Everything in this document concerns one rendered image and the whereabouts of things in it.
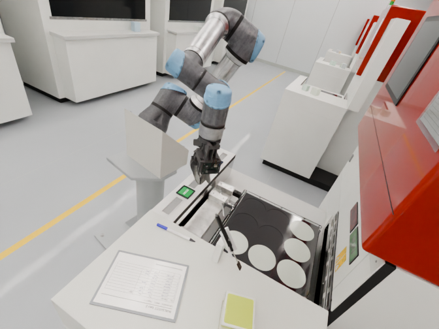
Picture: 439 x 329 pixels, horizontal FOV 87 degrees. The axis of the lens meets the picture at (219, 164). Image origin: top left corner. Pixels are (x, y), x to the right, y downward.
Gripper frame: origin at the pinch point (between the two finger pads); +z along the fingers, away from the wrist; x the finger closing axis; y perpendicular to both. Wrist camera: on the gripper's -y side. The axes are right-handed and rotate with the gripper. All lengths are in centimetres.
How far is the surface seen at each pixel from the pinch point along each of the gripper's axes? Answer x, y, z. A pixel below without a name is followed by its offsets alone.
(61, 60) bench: -104, -289, 45
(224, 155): 21.3, -28.5, 9.4
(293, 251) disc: 32.4, 25.5, 15.3
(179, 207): -7.2, 3.8, 9.4
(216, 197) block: 10.8, -4.4, 14.4
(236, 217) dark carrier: 16.2, 6.5, 15.4
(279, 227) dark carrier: 32.8, 14.4, 15.3
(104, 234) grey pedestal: -45, -61, 104
